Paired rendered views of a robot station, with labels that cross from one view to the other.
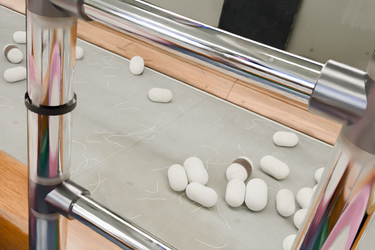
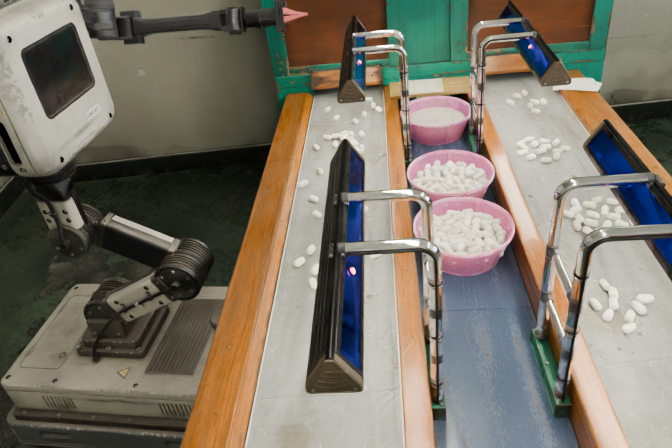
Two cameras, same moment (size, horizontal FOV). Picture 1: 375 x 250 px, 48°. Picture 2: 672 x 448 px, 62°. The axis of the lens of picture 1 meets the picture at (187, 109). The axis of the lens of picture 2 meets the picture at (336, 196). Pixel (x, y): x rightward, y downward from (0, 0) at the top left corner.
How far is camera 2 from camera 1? 1.96 m
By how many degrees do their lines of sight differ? 88
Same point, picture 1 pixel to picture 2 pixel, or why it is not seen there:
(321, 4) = not seen: outside the picture
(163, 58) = (290, 179)
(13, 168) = (392, 161)
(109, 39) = (288, 198)
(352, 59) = not seen: outside the picture
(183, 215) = (369, 149)
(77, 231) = (396, 147)
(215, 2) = not seen: outside the picture
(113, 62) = (303, 193)
